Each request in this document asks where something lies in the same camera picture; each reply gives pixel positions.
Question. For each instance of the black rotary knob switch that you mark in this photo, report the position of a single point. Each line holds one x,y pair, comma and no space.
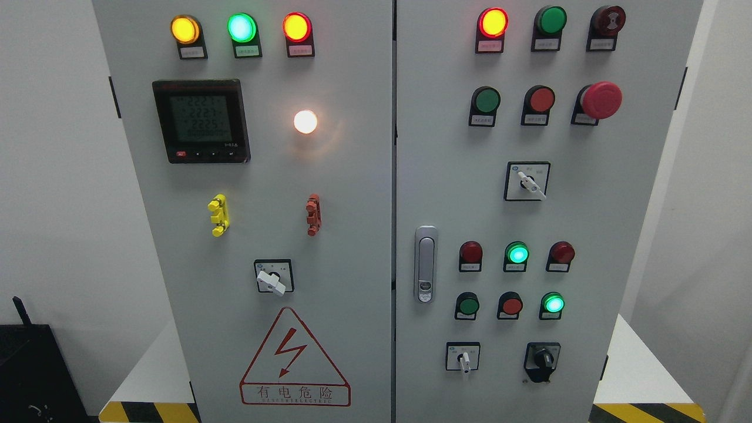
541,360

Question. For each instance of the dark red light left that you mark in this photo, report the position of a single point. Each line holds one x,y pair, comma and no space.
470,257

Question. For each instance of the dark red light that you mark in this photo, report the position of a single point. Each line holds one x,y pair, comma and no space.
560,257
470,257

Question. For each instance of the white lit indicator light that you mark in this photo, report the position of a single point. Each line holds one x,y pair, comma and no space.
305,121

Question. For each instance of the green push button lower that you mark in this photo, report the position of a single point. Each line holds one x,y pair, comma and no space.
466,306

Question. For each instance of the green push button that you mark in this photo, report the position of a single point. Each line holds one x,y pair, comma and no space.
484,105
466,306

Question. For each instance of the left grey cabinet door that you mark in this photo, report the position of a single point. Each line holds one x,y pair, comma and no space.
342,275

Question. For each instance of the grey cabinet door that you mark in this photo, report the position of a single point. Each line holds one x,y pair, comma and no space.
342,275
452,176

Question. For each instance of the green lit light middle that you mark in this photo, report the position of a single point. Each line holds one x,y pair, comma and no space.
516,257

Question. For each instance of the green push button upper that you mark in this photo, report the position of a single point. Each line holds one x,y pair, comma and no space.
484,105

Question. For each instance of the red push button lower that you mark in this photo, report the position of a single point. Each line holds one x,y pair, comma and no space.
510,305

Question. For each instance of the red push button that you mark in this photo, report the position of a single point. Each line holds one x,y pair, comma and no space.
510,305
537,104

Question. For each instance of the right grey cabinet door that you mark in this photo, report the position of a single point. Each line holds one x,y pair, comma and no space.
452,176

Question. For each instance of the red electrical hazard sticker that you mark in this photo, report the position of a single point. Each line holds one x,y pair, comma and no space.
291,368

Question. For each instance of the dark red light right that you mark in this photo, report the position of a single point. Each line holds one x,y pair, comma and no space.
560,257

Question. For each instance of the black digital power meter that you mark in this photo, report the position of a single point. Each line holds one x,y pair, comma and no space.
202,121

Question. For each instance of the red push button upper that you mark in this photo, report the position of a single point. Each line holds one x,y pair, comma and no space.
537,104

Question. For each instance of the green lit button lower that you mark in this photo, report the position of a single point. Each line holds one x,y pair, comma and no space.
551,306

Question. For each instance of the red indicator light top left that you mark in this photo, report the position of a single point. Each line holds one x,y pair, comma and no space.
298,32

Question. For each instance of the red lit light right door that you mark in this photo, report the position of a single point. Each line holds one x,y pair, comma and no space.
490,31

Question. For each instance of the green indicator light top left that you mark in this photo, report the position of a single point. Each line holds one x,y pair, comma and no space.
245,36

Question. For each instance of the red emergency stop button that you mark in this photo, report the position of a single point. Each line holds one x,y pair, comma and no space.
595,102

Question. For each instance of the dark green light top right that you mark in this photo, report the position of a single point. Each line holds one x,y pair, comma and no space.
547,29

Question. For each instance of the yellow indicator light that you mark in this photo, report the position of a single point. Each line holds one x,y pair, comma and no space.
188,33

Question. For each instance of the red black buzzer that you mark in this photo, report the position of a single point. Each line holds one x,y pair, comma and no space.
605,24

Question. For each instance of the black box lower left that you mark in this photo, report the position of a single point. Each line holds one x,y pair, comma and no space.
36,385

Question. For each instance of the silver door handle lock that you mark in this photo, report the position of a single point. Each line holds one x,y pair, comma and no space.
424,263

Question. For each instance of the white rotary switch left door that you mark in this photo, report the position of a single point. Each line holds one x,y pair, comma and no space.
274,276

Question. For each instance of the white rotary switch upper right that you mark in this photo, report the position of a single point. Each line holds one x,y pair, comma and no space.
526,181

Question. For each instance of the white rotary switch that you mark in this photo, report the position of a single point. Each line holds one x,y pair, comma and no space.
526,181
462,356

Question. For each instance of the white rotary switch lower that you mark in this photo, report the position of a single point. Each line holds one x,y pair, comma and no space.
462,356

